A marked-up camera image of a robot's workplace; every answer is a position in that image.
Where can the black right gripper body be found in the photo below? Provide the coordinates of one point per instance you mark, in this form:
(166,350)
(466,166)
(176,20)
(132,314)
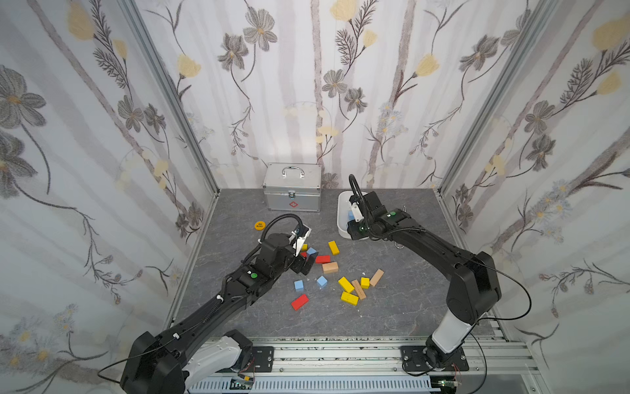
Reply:
(356,230)

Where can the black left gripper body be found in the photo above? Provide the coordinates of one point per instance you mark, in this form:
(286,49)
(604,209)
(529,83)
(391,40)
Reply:
(303,263)

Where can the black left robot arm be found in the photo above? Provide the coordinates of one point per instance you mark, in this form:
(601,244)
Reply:
(211,315)

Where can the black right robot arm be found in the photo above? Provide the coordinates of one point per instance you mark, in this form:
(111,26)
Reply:
(473,284)

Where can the red long block centre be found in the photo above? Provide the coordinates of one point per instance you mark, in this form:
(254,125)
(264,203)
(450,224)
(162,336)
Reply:
(323,259)

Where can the red long block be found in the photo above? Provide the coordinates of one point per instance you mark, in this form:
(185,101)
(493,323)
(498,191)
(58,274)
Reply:
(300,302)
(323,259)

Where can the natural wood block centre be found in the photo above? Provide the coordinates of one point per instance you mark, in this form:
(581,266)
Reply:
(330,268)

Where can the yellow long block top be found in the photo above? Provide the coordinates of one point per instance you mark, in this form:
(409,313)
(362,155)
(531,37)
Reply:
(333,247)

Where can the white plastic tray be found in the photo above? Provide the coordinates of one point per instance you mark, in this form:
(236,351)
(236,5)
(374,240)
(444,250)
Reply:
(343,207)

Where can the red long block front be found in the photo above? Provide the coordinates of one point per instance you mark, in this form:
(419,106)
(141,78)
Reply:
(300,302)

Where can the yellow block centre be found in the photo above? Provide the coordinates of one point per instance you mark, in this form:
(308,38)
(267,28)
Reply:
(346,285)

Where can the yellow big blind chip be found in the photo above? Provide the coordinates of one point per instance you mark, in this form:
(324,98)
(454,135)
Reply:
(260,225)

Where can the engraved wood block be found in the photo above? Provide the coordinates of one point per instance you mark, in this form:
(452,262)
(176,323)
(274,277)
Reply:
(359,290)

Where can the yellow speckled block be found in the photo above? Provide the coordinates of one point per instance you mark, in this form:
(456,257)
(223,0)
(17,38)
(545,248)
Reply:
(350,298)

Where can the plain wood block right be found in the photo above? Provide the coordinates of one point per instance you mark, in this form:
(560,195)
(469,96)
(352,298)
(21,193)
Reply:
(375,279)

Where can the silver aluminium first aid case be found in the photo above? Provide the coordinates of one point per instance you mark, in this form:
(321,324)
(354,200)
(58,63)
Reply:
(293,187)

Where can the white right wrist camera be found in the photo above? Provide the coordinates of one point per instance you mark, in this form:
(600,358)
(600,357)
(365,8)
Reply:
(356,208)

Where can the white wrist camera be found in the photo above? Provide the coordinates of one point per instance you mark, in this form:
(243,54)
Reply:
(356,208)
(299,237)

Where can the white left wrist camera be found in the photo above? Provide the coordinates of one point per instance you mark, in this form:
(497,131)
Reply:
(299,237)

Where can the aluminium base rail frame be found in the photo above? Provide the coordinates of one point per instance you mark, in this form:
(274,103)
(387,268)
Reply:
(377,365)

